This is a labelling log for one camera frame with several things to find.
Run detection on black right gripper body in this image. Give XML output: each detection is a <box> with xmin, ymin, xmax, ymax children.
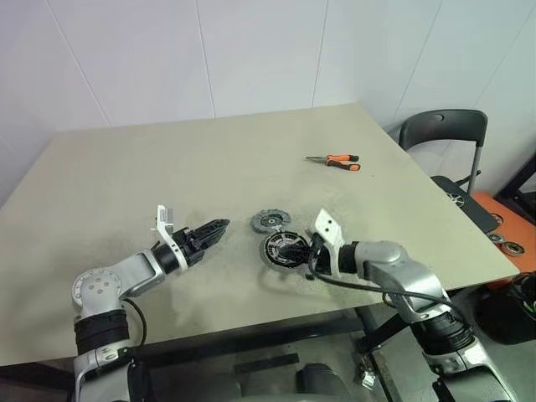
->
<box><xmin>307</xmin><ymin>233</ymin><xmax>337</xmax><ymax>280</ymax></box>

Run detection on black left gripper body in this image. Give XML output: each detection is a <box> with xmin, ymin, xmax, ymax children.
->
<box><xmin>173</xmin><ymin>227</ymin><xmax>211</xmax><ymax>268</ymax></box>

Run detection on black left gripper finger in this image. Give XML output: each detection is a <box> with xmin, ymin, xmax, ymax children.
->
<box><xmin>204</xmin><ymin>223</ymin><xmax>231</xmax><ymax>254</ymax></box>
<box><xmin>195</xmin><ymin>217</ymin><xmax>232</xmax><ymax>240</ymax></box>

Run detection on silver spoked rotor black rim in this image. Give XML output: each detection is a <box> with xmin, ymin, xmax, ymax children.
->
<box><xmin>264</xmin><ymin>233</ymin><xmax>311</xmax><ymax>265</ymax></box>

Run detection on grey motor housing copper windings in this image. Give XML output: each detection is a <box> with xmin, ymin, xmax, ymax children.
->
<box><xmin>260</xmin><ymin>231</ymin><xmax>314</xmax><ymax>273</ymax></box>

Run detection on silver spoked wheel part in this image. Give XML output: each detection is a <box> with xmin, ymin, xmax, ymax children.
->
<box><xmin>446</xmin><ymin>191</ymin><xmax>473</xmax><ymax>209</ymax></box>

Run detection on black strip on floor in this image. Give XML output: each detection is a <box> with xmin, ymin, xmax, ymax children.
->
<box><xmin>233</xmin><ymin>353</ymin><xmax>301</xmax><ymax>375</ymax></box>

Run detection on small silver hanging tag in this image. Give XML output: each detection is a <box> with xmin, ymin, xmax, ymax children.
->
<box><xmin>359</xmin><ymin>355</ymin><xmax>377</xmax><ymax>389</ymax></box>

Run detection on black folding chair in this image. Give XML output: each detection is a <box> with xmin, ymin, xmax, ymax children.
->
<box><xmin>387</xmin><ymin>109</ymin><xmax>497</xmax><ymax>234</ymax></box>

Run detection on black waste bin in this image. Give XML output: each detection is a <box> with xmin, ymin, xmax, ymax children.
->
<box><xmin>481</xmin><ymin>271</ymin><xmax>536</xmax><ymax>347</ymax></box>

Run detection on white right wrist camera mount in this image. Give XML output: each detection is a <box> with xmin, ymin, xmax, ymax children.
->
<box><xmin>312</xmin><ymin>207</ymin><xmax>343</xmax><ymax>278</ymax></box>

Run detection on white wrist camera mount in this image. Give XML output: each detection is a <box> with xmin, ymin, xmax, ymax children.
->
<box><xmin>149</xmin><ymin>204</ymin><xmax>190</xmax><ymax>269</ymax></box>
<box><xmin>312</xmin><ymin>207</ymin><xmax>343</xmax><ymax>278</ymax></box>

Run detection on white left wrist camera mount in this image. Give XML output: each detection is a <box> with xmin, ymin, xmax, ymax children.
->
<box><xmin>149</xmin><ymin>204</ymin><xmax>190</xmax><ymax>269</ymax></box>

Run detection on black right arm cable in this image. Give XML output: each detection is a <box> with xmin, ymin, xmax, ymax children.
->
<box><xmin>307</xmin><ymin>236</ymin><xmax>474</xmax><ymax>336</ymax></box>

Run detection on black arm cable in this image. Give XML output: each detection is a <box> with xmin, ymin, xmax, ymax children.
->
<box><xmin>307</xmin><ymin>236</ymin><xmax>474</xmax><ymax>336</ymax></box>
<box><xmin>123</xmin><ymin>297</ymin><xmax>148</xmax><ymax>348</ymax></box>

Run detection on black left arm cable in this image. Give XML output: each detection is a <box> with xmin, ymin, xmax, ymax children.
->
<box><xmin>123</xmin><ymin>297</ymin><xmax>148</xmax><ymax>348</ymax></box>

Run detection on black table frame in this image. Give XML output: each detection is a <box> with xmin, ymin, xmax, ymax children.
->
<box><xmin>125</xmin><ymin>288</ymin><xmax>420</xmax><ymax>402</ymax></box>

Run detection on orange black handled pliers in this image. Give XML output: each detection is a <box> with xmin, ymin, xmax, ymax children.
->
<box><xmin>304</xmin><ymin>153</ymin><xmax>362</xmax><ymax>172</ymax></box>

